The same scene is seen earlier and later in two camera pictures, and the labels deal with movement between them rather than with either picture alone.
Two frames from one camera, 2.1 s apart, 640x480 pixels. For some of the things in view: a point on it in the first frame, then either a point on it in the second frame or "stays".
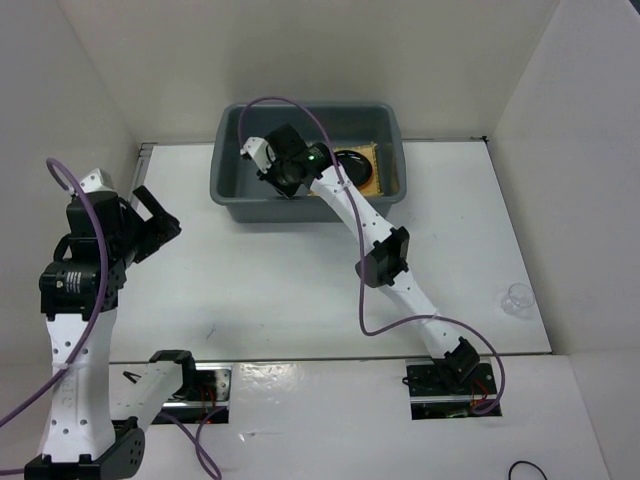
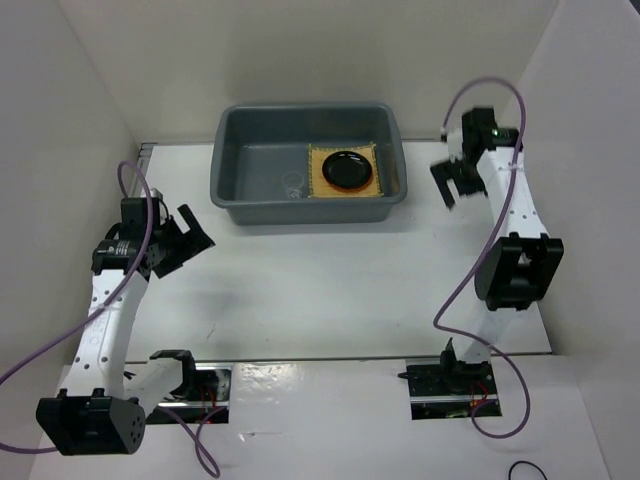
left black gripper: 158,230 -> 190,244
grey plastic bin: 238,195 stays
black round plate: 357,165 stays
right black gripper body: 278,177 -> 466,178
